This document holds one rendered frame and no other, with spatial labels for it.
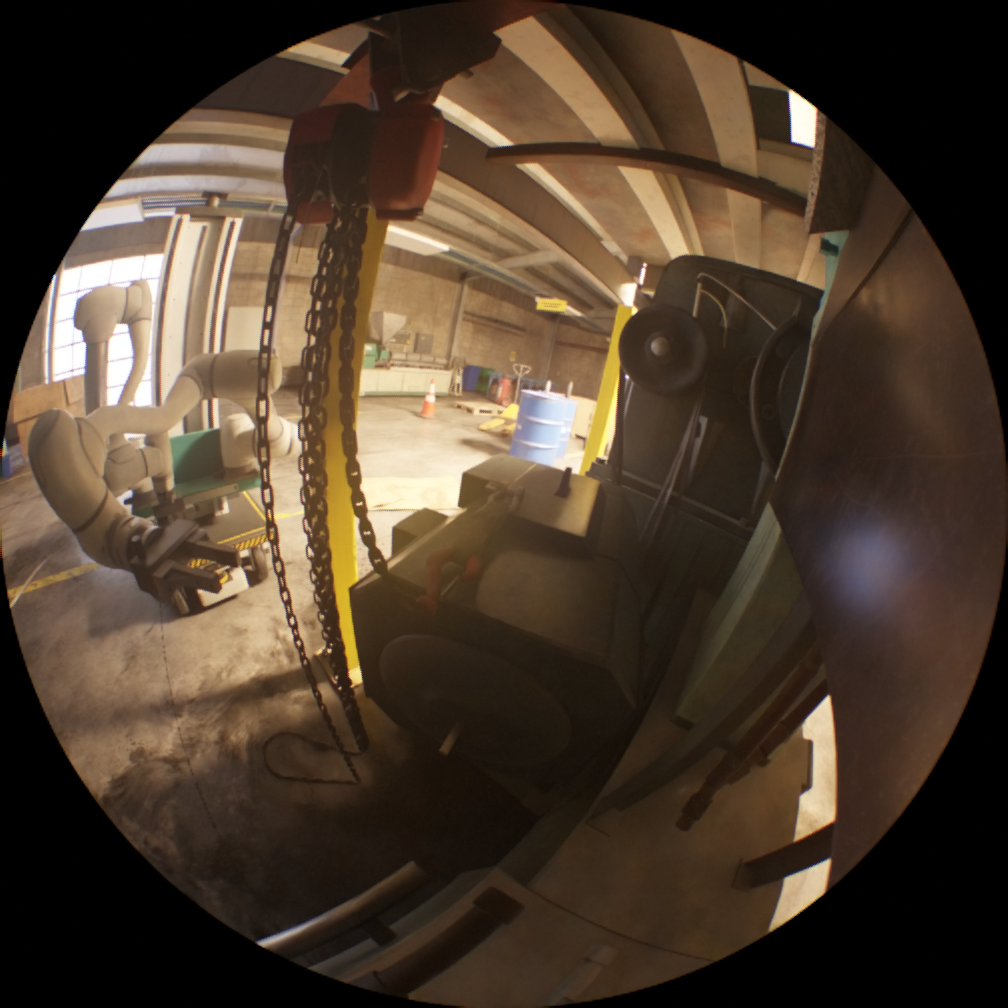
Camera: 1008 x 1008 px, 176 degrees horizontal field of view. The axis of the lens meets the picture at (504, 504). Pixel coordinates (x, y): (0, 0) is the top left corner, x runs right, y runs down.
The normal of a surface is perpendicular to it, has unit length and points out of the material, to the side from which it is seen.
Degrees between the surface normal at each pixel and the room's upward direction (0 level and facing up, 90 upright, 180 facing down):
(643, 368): 84
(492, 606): 0
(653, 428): 90
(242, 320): 90
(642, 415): 90
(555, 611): 0
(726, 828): 0
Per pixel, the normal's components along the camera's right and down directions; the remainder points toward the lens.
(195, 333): 0.83, 0.36
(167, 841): 0.18, -0.90
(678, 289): -0.63, 0.20
